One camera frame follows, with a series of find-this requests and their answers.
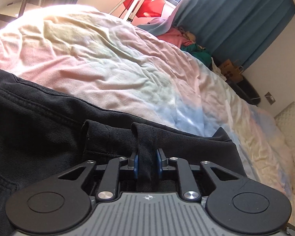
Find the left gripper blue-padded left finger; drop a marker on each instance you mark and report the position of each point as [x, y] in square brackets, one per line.
[130, 165]

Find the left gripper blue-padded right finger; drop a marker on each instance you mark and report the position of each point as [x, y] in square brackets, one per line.
[166, 167]

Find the black pants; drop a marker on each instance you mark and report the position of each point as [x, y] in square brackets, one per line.
[44, 132]

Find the black bin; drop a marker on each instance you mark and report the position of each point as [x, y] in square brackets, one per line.
[246, 91]

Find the brown paper bag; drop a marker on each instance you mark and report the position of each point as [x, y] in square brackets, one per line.
[232, 71]

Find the green clothing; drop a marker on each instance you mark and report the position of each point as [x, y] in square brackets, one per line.
[200, 53]

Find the pastel tie-dye bed sheet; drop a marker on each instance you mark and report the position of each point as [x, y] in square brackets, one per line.
[80, 51]

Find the pink clothing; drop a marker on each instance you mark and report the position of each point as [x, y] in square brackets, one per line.
[178, 37]

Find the red garment on rack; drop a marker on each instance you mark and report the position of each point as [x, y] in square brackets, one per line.
[148, 9]

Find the teal curtain right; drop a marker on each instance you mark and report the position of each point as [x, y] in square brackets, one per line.
[238, 30]

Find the wall power outlet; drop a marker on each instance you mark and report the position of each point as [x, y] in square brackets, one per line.
[269, 97]

